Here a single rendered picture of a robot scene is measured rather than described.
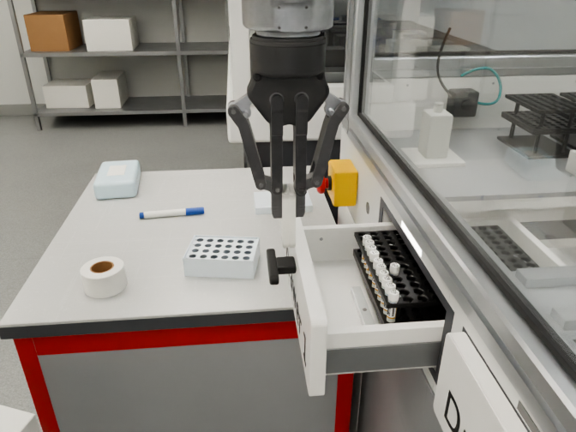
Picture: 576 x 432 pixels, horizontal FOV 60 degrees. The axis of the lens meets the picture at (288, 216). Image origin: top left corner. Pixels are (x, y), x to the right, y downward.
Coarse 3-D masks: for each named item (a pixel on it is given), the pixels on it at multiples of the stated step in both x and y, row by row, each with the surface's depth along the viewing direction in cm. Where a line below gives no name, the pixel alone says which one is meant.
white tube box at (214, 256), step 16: (192, 240) 92; (208, 240) 94; (224, 240) 93; (240, 240) 93; (256, 240) 93; (192, 256) 89; (208, 256) 88; (224, 256) 88; (240, 256) 88; (256, 256) 90; (192, 272) 88; (208, 272) 88; (224, 272) 87; (240, 272) 87
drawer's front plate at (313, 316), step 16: (304, 240) 66; (304, 256) 63; (304, 272) 59; (304, 288) 57; (304, 304) 56; (320, 304) 54; (304, 320) 57; (320, 320) 52; (320, 336) 52; (320, 352) 53; (304, 368) 59; (320, 368) 54; (320, 384) 55
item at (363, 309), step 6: (354, 288) 70; (360, 288) 70; (354, 294) 69; (360, 294) 69; (354, 300) 69; (360, 300) 68; (360, 306) 67; (366, 306) 67; (360, 312) 65; (366, 312) 65; (360, 318) 65; (366, 318) 64; (372, 318) 64; (366, 324) 63; (372, 324) 63
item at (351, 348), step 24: (312, 240) 77; (336, 240) 77; (336, 264) 78; (336, 288) 72; (336, 312) 67; (336, 336) 55; (360, 336) 55; (384, 336) 56; (408, 336) 56; (432, 336) 56; (336, 360) 56; (360, 360) 57; (384, 360) 57; (408, 360) 57; (432, 360) 58
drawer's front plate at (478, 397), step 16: (448, 336) 50; (464, 336) 49; (448, 352) 50; (464, 352) 47; (448, 368) 50; (464, 368) 46; (480, 368) 45; (448, 384) 50; (464, 384) 47; (480, 384) 44; (496, 384) 44; (464, 400) 47; (480, 400) 43; (496, 400) 42; (448, 416) 51; (464, 416) 47; (480, 416) 44; (496, 416) 41; (512, 416) 41
